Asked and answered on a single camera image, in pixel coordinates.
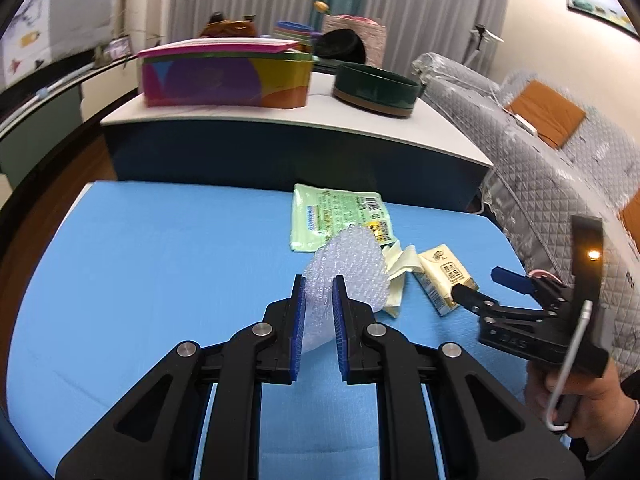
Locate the person's right forearm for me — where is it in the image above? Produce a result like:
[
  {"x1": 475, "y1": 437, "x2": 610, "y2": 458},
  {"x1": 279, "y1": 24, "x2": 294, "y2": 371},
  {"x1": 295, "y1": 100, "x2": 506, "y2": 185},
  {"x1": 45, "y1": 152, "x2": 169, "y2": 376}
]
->
[{"x1": 570, "y1": 400, "x2": 640, "y2": 463}]

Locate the framed wall picture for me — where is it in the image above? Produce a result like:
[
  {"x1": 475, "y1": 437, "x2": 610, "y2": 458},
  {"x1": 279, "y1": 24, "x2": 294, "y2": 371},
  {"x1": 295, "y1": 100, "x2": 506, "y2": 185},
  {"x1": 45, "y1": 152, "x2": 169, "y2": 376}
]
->
[{"x1": 567, "y1": 0, "x2": 640, "y2": 38}]

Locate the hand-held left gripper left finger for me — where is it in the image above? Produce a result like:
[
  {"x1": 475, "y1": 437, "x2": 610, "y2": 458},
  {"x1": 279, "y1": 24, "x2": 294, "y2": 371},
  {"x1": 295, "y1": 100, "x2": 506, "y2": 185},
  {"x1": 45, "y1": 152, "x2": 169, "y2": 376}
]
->
[{"x1": 55, "y1": 274, "x2": 307, "y2": 480}]

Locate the pink box lid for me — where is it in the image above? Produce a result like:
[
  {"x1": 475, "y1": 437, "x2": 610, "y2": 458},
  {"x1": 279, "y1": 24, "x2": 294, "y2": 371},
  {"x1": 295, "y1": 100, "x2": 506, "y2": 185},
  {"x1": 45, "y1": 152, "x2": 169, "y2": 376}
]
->
[{"x1": 136, "y1": 38, "x2": 297, "y2": 58}]

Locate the light blue stick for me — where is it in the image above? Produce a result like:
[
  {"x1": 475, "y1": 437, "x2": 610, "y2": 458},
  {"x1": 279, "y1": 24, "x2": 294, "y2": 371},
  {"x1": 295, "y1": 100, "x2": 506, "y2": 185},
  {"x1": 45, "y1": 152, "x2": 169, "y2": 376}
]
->
[{"x1": 0, "y1": 65, "x2": 96, "y2": 126}]

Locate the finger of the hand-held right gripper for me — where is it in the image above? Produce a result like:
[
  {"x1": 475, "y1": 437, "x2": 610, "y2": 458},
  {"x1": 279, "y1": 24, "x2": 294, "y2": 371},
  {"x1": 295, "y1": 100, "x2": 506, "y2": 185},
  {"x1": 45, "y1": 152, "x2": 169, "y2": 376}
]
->
[
  {"x1": 491, "y1": 266, "x2": 563, "y2": 306},
  {"x1": 452, "y1": 285, "x2": 541, "y2": 323}
]

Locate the dark green bowl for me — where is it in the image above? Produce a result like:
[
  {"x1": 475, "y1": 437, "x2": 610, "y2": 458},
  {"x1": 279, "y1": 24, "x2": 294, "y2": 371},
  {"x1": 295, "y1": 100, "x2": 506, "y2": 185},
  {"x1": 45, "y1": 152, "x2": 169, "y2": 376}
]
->
[{"x1": 332, "y1": 61, "x2": 422, "y2": 118}]

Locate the white coffee table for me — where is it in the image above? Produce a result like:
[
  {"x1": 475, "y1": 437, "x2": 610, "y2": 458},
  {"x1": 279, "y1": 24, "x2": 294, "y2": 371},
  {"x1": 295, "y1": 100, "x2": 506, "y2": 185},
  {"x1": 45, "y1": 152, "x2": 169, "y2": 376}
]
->
[{"x1": 100, "y1": 72, "x2": 496, "y2": 211}]

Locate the television with grey cover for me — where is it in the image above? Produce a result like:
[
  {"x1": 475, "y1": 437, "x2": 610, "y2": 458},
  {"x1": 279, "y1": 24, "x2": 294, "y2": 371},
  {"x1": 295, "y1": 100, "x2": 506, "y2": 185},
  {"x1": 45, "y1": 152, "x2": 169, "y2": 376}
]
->
[{"x1": 0, "y1": 0, "x2": 113, "y2": 91}]

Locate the white power strip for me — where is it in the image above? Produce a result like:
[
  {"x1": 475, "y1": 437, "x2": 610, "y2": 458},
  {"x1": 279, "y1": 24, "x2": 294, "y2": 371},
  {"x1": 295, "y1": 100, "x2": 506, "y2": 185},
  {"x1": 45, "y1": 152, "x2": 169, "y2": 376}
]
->
[{"x1": 510, "y1": 112, "x2": 539, "y2": 137}]

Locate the person's right hand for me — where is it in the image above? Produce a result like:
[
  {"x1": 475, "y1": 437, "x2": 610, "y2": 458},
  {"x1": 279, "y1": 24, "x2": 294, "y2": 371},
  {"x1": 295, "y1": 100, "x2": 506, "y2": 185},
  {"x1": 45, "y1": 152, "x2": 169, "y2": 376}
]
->
[{"x1": 525, "y1": 360, "x2": 638, "y2": 443}]

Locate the grey covered sofa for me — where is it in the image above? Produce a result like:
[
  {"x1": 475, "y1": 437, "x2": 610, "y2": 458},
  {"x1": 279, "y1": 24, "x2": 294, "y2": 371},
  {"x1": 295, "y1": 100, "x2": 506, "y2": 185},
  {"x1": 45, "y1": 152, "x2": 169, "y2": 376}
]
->
[{"x1": 412, "y1": 52, "x2": 640, "y2": 376}]

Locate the orange cushion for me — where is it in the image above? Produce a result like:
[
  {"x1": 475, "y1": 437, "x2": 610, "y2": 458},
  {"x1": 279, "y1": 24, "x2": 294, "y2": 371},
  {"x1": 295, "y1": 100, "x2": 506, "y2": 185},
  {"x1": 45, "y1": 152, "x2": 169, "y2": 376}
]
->
[
  {"x1": 505, "y1": 80, "x2": 586, "y2": 148},
  {"x1": 617, "y1": 205, "x2": 640, "y2": 246}
]

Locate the phone holder stand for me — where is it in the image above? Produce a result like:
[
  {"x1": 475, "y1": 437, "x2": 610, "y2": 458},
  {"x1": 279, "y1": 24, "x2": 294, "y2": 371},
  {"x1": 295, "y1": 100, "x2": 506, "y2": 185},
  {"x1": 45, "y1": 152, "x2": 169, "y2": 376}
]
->
[{"x1": 470, "y1": 25, "x2": 504, "y2": 66}]

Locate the stack of coloured bowls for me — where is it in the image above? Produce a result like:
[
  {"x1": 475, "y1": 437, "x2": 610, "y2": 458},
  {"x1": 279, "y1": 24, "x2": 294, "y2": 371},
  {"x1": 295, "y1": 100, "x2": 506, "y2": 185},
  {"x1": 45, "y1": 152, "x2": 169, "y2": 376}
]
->
[{"x1": 274, "y1": 21, "x2": 316, "y2": 45}]

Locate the thin twig plant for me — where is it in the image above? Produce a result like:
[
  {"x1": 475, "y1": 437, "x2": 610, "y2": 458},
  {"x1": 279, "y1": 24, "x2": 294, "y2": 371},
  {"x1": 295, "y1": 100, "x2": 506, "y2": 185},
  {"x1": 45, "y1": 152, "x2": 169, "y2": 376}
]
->
[{"x1": 112, "y1": 0, "x2": 166, "y2": 48}]

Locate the colourful storage box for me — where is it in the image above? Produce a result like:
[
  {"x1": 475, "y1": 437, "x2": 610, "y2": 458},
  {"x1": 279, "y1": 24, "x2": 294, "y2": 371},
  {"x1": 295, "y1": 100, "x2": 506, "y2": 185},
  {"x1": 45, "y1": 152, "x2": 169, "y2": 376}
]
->
[{"x1": 139, "y1": 50, "x2": 313, "y2": 108}]

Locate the pink quilted basket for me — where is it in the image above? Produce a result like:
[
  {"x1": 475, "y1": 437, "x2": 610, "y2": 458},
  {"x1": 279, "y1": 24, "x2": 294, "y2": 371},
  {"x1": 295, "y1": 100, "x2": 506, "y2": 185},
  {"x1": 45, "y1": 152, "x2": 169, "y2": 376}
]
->
[{"x1": 321, "y1": 14, "x2": 387, "y2": 68}]

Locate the cream crumpled paper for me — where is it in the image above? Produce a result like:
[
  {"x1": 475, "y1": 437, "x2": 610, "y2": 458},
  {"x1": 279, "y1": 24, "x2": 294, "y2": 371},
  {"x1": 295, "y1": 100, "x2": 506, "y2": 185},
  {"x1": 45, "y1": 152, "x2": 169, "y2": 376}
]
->
[{"x1": 377, "y1": 240, "x2": 426, "y2": 318}]

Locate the blue mat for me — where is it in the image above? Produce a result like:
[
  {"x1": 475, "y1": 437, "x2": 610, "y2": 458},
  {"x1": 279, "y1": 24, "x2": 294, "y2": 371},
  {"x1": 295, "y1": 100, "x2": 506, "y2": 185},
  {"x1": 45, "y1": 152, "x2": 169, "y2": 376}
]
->
[{"x1": 7, "y1": 180, "x2": 571, "y2": 480}]

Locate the brown bag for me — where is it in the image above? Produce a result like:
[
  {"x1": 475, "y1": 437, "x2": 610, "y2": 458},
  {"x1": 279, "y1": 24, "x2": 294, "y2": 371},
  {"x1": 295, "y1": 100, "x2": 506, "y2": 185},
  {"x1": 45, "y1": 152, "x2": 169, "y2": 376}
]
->
[{"x1": 200, "y1": 11, "x2": 258, "y2": 39}]

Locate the television cabinet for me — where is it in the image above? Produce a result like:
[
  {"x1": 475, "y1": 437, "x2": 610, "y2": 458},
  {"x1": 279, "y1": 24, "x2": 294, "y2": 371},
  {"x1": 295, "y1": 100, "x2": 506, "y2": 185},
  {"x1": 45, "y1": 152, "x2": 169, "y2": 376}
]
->
[{"x1": 0, "y1": 55, "x2": 141, "y2": 186}]

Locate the bubble wrap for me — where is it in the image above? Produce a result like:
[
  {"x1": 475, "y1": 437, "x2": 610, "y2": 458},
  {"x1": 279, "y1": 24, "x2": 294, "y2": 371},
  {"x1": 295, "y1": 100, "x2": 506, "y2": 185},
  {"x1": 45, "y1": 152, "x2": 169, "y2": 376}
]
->
[{"x1": 300, "y1": 225, "x2": 392, "y2": 356}]

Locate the yellow carton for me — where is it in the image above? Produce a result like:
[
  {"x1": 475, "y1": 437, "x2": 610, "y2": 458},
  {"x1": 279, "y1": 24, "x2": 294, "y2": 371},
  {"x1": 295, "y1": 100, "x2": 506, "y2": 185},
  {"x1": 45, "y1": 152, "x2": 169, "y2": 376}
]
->
[{"x1": 416, "y1": 243, "x2": 480, "y2": 317}]

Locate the green packet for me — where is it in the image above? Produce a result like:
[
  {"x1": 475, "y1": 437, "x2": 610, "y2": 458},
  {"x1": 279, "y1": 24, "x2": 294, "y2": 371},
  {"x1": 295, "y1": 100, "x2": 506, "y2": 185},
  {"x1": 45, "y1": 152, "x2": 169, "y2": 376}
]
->
[{"x1": 290, "y1": 183, "x2": 396, "y2": 253}]

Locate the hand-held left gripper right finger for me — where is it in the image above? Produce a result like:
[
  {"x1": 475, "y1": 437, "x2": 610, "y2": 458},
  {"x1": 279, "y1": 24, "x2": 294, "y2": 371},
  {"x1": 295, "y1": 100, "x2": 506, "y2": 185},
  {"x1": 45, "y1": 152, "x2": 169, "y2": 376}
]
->
[{"x1": 332, "y1": 274, "x2": 586, "y2": 480}]

